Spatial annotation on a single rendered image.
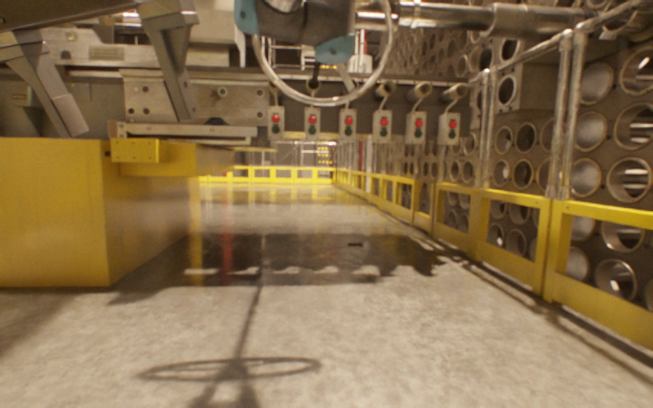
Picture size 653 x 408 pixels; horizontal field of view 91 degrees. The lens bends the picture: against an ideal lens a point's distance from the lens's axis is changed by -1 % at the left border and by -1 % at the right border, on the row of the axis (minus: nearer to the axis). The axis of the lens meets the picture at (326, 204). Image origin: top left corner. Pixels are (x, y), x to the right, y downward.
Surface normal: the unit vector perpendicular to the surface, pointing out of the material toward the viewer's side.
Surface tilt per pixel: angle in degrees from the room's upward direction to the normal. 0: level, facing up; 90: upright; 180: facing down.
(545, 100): 90
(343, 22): 90
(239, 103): 90
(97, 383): 0
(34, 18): 113
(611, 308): 90
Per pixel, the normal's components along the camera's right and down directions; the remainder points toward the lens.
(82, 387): 0.02, -0.99
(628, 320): -1.00, -0.01
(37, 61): 0.99, -0.09
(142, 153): 0.09, 0.12
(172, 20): -0.07, 0.51
